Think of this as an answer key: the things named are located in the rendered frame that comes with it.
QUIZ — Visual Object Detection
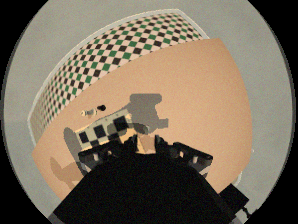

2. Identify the chessboard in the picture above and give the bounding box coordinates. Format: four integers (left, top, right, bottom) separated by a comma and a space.
75, 109, 146, 154

